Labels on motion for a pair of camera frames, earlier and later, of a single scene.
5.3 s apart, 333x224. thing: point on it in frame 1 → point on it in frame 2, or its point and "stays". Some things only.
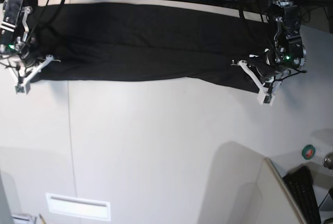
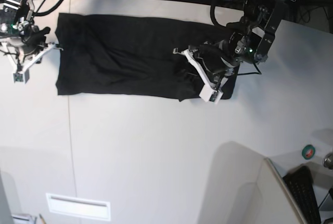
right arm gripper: x=264 y=61 → x=217 y=56
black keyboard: x=300 y=181 stays
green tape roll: x=308 y=152 stays
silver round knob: x=328 y=160 stays
